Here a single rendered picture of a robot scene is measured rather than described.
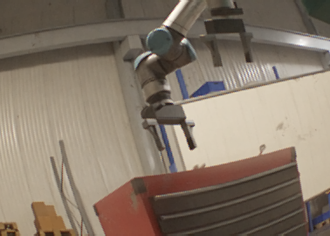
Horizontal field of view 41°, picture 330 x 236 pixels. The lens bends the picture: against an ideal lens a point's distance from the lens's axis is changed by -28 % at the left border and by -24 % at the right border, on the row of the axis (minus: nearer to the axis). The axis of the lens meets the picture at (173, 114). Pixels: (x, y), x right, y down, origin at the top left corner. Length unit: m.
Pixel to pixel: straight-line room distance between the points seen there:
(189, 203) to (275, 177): 0.40
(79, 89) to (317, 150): 7.43
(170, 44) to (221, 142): 2.60
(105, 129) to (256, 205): 9.22
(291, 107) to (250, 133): 0.50
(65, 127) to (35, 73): 1.49
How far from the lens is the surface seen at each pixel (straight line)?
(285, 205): 1.96
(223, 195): 1.79
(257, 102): 4.48
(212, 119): 4.37
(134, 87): 11.42
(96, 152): 10.70
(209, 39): 1.57
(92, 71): 11.42
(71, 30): 11.01
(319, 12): 1.23
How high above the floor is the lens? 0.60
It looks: 17 degrees up
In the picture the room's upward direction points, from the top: 16 degrees counter-clockwise
